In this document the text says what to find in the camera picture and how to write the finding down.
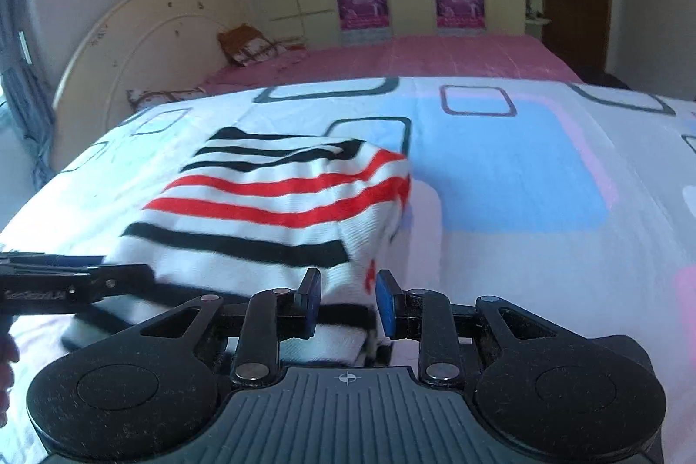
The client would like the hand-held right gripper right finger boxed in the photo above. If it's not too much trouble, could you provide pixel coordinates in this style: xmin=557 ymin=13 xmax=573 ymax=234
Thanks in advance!
xmin=376 ymin=269 xmax=550 ymax=383

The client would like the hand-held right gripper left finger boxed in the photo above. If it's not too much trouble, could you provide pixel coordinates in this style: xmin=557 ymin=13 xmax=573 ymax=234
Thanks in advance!
xmin=138 ymin=267 xmax=323 ymax=386

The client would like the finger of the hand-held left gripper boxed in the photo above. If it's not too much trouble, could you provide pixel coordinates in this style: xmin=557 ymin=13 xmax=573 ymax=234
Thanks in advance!
xmin=0 ymin=253 xmax=108 ymax=268
xmin=81 ymin=263 xmax=157 ymax=304

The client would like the striped knit sweater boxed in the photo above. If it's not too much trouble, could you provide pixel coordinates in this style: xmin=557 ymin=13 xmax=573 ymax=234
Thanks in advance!
xmin=61 ymin=127 xmax=412 ymax=367

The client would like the person's left hand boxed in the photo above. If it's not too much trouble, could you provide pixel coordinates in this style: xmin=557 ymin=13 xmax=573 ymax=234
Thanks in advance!
xmin=0 ymin=334 xmax=20 ymax=429

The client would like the printed blanket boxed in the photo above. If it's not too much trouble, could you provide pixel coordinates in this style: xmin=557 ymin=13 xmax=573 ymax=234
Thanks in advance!
xmin=0 ymin=75 xmax=696 ymax=464

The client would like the white brown printed pillow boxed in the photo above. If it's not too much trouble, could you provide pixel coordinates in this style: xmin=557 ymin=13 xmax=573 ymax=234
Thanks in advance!
xmin=127 ymin=86 xmax=207 ymax=113

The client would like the blue curtain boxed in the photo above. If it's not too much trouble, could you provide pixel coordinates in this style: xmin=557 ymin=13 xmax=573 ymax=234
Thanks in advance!
xmin=0 ymin=0 xmax=55 ymax=193

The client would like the cream round headboard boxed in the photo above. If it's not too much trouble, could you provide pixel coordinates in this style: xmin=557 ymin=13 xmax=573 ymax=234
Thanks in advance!
xmin=54 ymin=0 xmax=245 ymax=171

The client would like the pink bed sheet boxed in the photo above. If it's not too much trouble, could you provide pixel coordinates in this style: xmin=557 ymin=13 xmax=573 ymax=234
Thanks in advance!
xmin=204 ymin=34 xmax=582 ymax=95

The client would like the orange patterned pillow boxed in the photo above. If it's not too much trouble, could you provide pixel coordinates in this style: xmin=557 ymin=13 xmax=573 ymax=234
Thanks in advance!
xmin=217 ymin=25 xmax=273 ymax=65

